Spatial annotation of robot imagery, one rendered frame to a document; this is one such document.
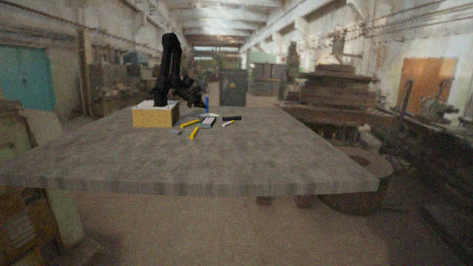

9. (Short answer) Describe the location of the keyboard with white letter keys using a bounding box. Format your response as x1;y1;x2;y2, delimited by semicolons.
198;115;217;129

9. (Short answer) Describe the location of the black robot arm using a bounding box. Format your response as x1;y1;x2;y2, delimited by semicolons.
152;33;202;107

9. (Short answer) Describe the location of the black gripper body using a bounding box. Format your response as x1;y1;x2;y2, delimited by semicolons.
182;90;202;108

